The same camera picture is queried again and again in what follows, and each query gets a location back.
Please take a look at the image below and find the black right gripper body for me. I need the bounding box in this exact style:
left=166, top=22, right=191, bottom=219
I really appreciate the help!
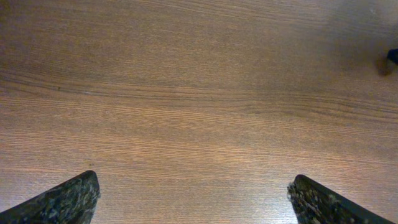
left=387, top=49, right=398, bottom=65

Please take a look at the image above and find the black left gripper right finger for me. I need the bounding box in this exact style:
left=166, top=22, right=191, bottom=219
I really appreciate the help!
left=287, top=174, right=394, bottom=224

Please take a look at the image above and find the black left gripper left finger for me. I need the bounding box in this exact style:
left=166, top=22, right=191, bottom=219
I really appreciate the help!
left=1, top=170, right=100, bottom=224

